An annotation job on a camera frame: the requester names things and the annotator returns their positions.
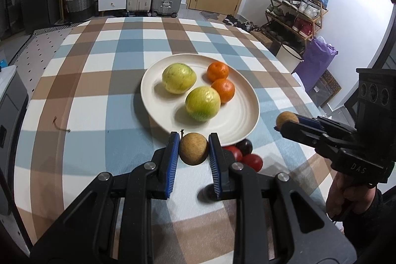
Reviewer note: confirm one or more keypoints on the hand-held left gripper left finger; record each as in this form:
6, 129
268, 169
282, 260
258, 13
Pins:
173, 158

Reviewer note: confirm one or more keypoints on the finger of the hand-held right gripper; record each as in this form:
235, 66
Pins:
306, 121
306, 135

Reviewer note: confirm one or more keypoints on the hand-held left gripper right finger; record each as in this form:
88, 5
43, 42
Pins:
215, 165

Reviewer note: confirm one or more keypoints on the brown longan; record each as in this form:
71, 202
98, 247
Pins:
193, 149
287, 119

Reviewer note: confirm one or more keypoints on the cream round plate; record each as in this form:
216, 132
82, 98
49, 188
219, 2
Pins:
235, 115

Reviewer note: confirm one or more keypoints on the yellow-green guava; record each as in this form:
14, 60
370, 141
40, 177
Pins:
178, 78
202, 103

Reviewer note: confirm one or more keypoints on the orange mandarin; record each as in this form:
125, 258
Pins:
217, 71
223, 90

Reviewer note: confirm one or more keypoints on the person's right forearm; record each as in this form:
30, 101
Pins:
380, 220

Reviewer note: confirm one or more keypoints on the person's right hand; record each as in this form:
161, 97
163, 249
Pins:
338, 193

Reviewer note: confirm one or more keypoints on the red tomato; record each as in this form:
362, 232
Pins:
233, 153
252, 162

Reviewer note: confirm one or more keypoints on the dark purple plum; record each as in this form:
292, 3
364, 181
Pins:
244, 146

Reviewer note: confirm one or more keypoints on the brown patterned mat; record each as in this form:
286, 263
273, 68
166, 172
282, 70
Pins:
328, 84

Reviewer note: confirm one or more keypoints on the purple bag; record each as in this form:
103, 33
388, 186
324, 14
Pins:
315, 61

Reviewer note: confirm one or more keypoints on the white bucket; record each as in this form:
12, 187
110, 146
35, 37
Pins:
289, 55

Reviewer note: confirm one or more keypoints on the cardboard box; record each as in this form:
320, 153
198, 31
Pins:
260, 36

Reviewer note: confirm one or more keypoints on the wooden shoe rack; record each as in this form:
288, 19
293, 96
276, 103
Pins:
294, 13

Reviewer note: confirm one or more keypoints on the small brown twig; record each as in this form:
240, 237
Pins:
60, 126

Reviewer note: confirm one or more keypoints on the pile of slippers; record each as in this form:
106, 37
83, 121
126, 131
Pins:
235, 21

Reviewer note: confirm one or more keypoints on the grey doormat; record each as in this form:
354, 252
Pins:
212, 15

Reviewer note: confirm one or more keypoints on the grey side cabinet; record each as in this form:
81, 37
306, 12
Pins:
12, 103

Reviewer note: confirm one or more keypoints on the white dotted rug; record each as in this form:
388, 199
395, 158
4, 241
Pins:
37, 44

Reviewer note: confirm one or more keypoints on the wicker basket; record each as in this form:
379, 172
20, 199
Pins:
79, 1

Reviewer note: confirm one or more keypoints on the grey refrigerator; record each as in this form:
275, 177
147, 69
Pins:
37, 1

